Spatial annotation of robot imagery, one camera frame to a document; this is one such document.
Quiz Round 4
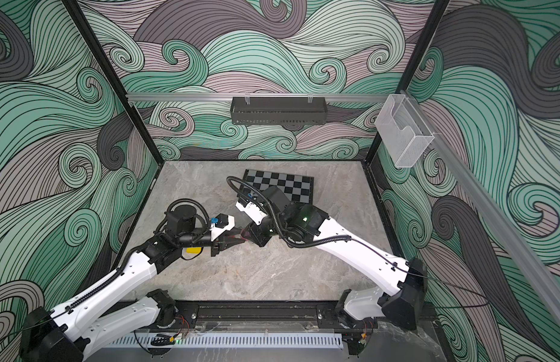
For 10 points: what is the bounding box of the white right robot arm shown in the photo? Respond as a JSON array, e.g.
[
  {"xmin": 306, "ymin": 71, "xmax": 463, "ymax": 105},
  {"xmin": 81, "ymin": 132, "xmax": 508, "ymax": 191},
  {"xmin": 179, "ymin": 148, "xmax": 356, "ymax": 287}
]
[{"xmin": 234, "ymin": 183, "xmax": 427, "ymax": 330}]

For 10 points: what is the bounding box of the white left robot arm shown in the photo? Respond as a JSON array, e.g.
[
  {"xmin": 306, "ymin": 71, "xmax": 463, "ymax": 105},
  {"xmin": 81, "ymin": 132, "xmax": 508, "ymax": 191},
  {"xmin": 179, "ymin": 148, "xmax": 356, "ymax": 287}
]
[{"xmin": 20, "ymin": 198, "xmax": 244, "ymax": 361}]

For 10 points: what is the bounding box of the yellow block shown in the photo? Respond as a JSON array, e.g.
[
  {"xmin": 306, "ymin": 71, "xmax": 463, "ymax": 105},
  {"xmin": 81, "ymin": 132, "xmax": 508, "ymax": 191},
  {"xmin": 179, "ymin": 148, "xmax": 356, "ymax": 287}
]
[{"xmin": 186, "ymin": 247, "xmax": 203, "ymax": 256}]

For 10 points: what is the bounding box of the black white chessboard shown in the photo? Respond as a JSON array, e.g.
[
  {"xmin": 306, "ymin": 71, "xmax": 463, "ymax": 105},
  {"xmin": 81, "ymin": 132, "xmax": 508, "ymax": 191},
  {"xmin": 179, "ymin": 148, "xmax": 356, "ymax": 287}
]
[{"xmin": 242, "ymin": 169, "xmax": 315, "ymax": 204}]

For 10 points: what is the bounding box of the white ventilated front strip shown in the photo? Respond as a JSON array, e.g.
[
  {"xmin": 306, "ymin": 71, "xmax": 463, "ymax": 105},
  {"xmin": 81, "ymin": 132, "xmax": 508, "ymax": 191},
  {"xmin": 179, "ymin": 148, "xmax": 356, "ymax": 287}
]
[{"xmin": 106, "ymin": 332, "xmax": 344, "ymax": 351}]

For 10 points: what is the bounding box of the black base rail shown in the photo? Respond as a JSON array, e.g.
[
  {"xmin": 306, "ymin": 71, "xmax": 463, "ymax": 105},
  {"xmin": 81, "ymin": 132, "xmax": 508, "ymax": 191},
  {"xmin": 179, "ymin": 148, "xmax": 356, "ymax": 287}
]
[{"xmin": 126, "ymin": 299, "xmax": 444, "ymax": 330}]

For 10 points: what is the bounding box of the black wall shelf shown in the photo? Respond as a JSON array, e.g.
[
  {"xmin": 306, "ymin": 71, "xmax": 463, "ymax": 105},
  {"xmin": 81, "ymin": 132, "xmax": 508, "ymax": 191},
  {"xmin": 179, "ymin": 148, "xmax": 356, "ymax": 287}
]
[{"xmin": 230, "ymin": 96, "xmax": 328, "ymax": 126}]

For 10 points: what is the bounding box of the clear plastic wall bin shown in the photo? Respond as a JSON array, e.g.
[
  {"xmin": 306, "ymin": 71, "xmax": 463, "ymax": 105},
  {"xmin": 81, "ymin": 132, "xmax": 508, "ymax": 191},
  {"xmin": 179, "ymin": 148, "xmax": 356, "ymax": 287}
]
[{"xmin": 375, "ymin": 94, "xmax": 435, "ymax": 168}]

